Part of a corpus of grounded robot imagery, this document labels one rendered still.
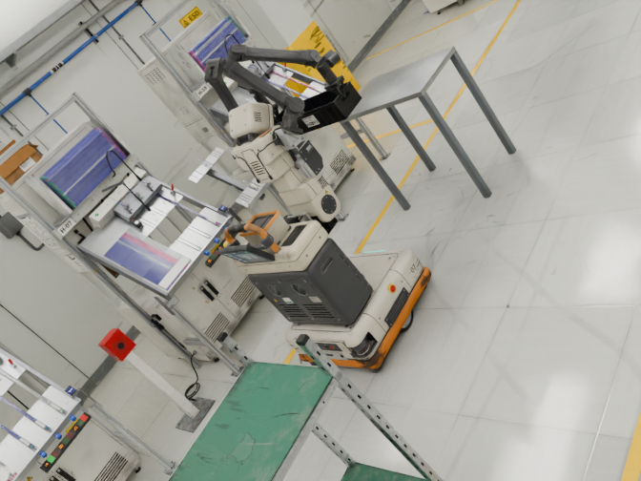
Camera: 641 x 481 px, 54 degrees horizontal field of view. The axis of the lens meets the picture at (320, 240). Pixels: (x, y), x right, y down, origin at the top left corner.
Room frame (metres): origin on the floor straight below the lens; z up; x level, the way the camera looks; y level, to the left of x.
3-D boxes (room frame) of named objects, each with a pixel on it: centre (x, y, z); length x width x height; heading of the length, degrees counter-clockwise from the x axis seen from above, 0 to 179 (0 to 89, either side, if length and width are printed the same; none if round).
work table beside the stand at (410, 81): (3.67, -0.95, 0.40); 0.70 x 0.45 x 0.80; 32
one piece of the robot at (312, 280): (2.97, 0.16, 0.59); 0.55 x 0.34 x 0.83; 32
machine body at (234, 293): (4.33, 0.99, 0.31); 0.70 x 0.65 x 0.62; 124
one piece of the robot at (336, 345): (2.83, 0.35, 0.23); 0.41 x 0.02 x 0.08; 32
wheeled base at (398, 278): (3.02, 0.08, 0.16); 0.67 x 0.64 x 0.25; 122
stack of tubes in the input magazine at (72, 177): (4.26, 0.87, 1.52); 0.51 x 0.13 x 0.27; 124
